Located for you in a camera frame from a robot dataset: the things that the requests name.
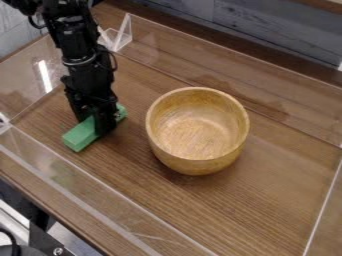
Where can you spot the brown wooden bowl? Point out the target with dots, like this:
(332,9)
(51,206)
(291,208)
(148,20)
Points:
(196,127)

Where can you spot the black metal mount with bolt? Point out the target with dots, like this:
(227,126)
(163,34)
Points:
(47,244)

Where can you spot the green rectangular block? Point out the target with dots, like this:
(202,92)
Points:
(80,136)

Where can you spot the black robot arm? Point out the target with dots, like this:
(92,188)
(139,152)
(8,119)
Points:
(72,28)

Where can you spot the clear acrylic tray wall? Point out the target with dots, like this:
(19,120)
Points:
(271,205)

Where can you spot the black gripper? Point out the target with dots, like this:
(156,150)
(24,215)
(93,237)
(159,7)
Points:
(88,89)

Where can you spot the clear acrylic corner bracket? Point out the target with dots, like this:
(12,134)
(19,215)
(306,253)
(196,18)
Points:
(115,39)

